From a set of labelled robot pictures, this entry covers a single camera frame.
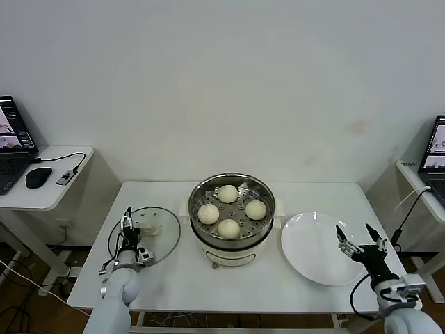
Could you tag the round white plate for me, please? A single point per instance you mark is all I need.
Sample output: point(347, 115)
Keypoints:
point(313, 250)

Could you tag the small printed table sticker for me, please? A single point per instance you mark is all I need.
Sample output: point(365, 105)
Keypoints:
point(407, 163)

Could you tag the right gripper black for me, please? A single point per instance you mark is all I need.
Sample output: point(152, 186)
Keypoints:
point(377, 264)

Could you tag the black laptop with pale screen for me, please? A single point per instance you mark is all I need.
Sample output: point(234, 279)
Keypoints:
point(434, 149)

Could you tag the black computer mouse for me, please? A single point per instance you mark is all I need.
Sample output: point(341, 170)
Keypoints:
point(37, 177)

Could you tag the white steamed baozi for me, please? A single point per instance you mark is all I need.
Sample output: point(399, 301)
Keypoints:
point(228, 194)
point(256, 210)
point(228, 229)
point(208, 214)

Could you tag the small grey usb dongle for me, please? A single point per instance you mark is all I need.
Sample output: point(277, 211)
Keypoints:
point(66, 177)

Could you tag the black laptop with dark screen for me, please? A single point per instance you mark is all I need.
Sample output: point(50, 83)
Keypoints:
point(12, 153)

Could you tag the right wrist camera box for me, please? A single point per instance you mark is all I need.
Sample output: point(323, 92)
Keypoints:
point(403, 290)

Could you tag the round glass pot lid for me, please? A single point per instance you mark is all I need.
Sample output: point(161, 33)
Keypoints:
point(165, 243)

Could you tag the white main table frame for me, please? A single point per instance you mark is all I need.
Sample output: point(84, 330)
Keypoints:
point(208, 330)

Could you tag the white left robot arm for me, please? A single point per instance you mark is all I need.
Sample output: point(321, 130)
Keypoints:
point(114, 295)

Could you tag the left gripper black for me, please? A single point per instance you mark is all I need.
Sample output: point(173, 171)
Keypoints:
point(129, 240)

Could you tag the white side table with mouse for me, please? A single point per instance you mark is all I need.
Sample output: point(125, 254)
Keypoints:
point(52, 198)

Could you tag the stainless steel steamer basket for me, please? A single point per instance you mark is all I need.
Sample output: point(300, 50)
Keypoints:
point(240, 229)

